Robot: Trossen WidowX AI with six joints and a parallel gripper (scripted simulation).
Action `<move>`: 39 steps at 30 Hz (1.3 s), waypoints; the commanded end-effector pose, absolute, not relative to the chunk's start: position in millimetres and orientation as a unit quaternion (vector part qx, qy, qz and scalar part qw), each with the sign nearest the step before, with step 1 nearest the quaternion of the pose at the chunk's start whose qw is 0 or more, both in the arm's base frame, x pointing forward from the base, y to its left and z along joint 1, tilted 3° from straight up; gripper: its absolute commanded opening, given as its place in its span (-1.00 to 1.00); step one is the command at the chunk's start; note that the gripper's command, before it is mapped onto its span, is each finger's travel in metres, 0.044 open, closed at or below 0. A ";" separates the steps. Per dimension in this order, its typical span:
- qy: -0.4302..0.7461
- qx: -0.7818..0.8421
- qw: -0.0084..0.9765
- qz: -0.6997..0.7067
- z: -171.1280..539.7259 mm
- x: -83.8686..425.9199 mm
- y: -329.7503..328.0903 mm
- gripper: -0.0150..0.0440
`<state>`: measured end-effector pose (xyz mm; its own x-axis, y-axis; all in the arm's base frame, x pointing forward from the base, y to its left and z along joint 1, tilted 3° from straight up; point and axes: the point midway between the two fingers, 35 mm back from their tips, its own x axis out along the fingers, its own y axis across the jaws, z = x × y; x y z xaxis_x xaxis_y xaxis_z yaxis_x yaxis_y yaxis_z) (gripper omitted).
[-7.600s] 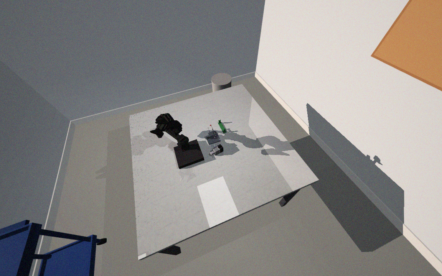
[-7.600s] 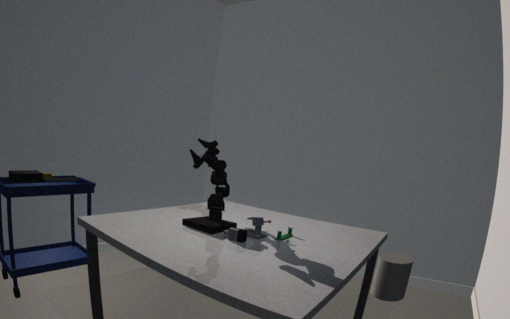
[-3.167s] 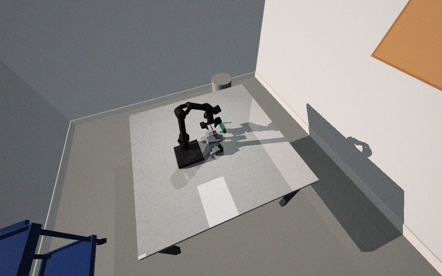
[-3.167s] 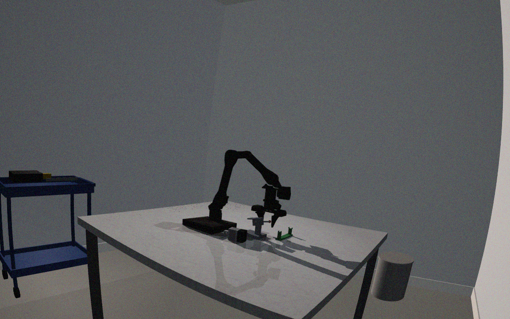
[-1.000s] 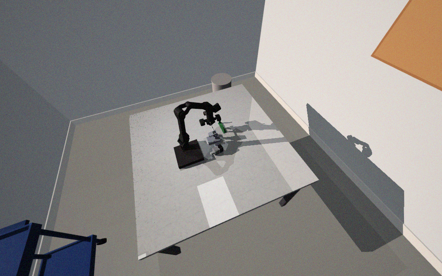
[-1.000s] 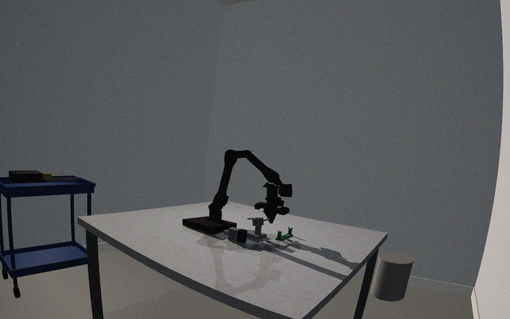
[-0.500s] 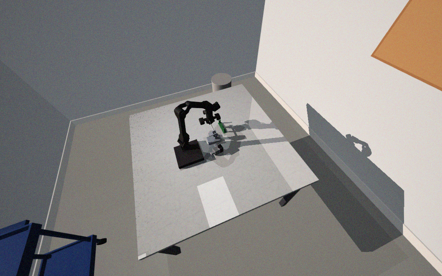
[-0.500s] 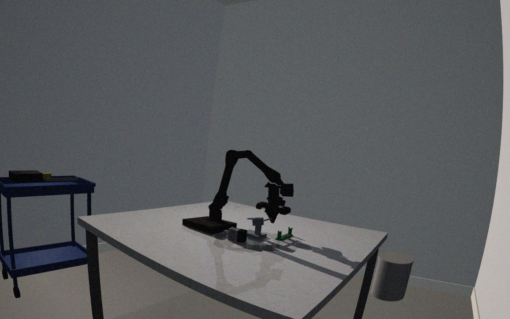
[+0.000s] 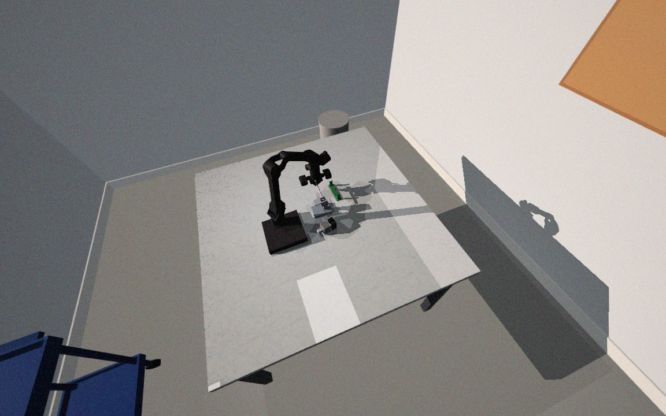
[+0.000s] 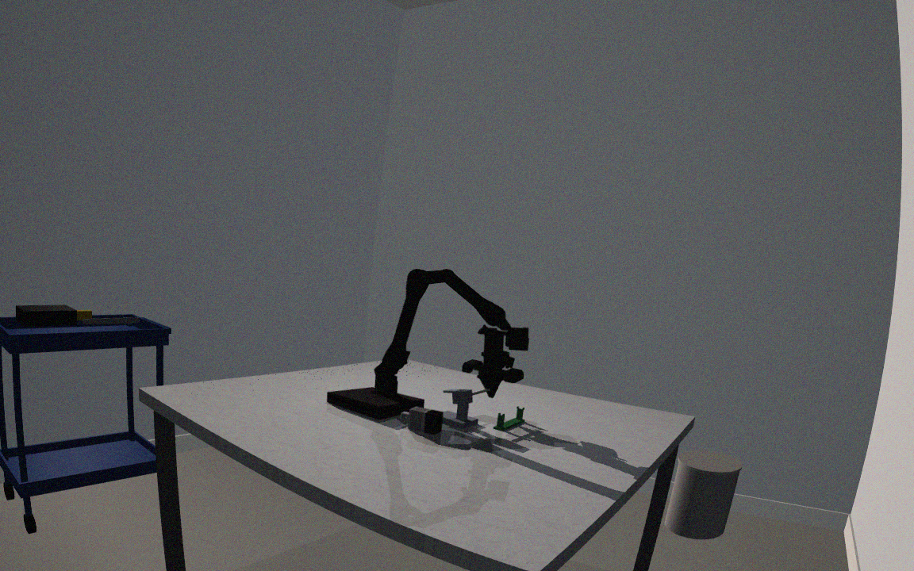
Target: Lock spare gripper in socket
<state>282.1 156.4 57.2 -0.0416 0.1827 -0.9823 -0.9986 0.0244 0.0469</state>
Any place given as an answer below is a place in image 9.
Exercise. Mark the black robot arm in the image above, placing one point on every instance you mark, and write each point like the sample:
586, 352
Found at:
273, 171

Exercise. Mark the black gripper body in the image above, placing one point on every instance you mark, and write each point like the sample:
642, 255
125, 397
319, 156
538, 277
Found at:
315, 176

